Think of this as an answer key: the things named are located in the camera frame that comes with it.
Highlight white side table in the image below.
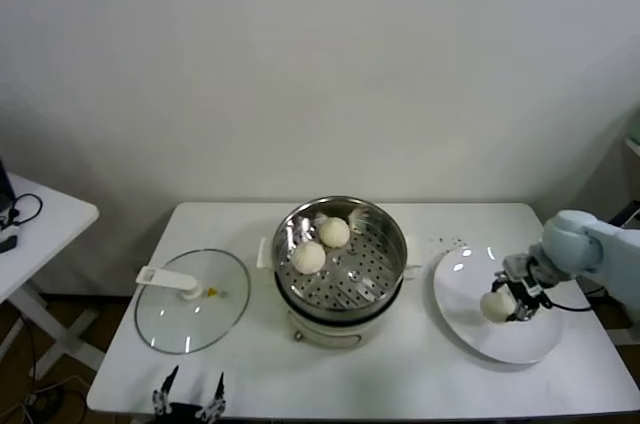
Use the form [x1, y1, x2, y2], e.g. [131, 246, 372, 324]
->
[0, 172, 106, 375]

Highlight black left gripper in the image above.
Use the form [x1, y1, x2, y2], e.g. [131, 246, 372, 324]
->
[152, 364, 227, 424]

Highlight black floor cable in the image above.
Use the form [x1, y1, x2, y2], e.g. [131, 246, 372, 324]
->
[19, 311, 40, 380]

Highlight dark laptop screen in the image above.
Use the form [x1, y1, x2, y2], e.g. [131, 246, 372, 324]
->
[0, 158, 15, 213]

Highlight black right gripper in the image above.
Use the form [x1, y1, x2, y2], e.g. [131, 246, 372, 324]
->
[490, 270, 546, 324]

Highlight glass lid with white handle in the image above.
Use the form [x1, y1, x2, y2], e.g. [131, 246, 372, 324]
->
[133, 248, 251, 355]

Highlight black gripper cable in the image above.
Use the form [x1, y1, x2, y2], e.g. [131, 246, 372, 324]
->
[542, 288, 595, 314]

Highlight black power adapter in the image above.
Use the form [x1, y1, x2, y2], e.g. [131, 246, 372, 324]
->
[609, 201, 640, 230]

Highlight white electric cooker base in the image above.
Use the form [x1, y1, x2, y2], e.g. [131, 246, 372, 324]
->
[273, 268, 419, 349]

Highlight white floor cable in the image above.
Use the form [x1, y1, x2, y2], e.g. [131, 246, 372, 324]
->
[19, 374, 92, 408]

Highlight stainless steel steamer basket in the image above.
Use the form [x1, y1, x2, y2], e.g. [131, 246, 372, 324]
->
[256, 196, 424, 319]

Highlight white steamed baozi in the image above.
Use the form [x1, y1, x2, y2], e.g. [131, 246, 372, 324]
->
[318, 217, 350, 249]
[479, 291, 516, 325]
[292, 241, 327, 275]

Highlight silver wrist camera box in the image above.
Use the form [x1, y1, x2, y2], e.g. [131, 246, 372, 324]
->
[502, 253, 534, 280]

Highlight white round plate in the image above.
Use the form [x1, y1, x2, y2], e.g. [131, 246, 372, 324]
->
[432, 244, 565, 364]

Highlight black looped cable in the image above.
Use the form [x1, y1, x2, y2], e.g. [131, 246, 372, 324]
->
[7, 192, 44, 226]

